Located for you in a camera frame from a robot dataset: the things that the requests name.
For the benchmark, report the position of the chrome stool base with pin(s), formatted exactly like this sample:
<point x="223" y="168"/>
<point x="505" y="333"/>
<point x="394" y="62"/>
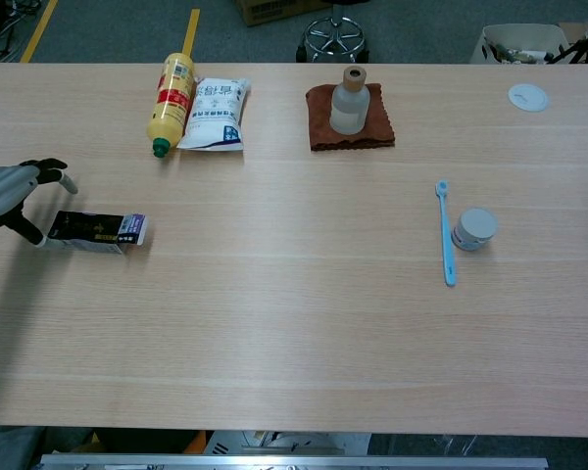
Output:
<point x="334" y="35"/>

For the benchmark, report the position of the cardboard box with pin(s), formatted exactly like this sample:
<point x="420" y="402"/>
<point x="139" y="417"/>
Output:
<point x="274" y="10"/>

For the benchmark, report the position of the light blue toothbrush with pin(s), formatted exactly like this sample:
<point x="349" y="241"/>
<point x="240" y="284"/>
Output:
<point x="446" y="235"/>

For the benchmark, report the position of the aluminium frame rail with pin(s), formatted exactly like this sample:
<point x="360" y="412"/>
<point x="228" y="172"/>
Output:
<point x="294" y="462"/>

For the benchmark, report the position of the white blue-print salt bag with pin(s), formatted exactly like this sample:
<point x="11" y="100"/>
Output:
<point x="215" y="115"/>

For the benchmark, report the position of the yellow bottle with green cap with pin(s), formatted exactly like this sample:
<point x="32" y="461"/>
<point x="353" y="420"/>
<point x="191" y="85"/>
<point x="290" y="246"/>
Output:
<point x="170" y="104"/>

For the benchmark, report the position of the brown folded cloth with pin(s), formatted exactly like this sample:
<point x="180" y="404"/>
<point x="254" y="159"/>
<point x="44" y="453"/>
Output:
<point x="320" y="117"/>

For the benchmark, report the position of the yellow floor tape strip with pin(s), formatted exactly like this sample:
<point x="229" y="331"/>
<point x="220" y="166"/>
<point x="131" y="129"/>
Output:
<point x="39" y="30"/>
<point x="191" y="30"/>

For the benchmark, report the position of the small white round jar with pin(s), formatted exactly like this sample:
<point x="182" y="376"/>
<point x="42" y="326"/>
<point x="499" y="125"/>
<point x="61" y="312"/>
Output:
<point x="475" y="229"/>

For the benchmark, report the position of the black rectangular box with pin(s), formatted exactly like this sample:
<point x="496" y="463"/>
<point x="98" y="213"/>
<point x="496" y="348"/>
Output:
<point x="90" y="230"/>

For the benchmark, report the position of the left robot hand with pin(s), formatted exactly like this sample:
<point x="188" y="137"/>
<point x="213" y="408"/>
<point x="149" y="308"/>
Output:
<point x="2" y="191"/>

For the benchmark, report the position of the white storage bin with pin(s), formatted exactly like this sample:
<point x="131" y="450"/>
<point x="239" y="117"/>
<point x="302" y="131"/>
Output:
<point x="519" y="41"/>

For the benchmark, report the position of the frosted glass bottle wooden cap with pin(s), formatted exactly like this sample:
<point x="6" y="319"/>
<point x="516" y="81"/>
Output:
<point x="350" y="105"/>

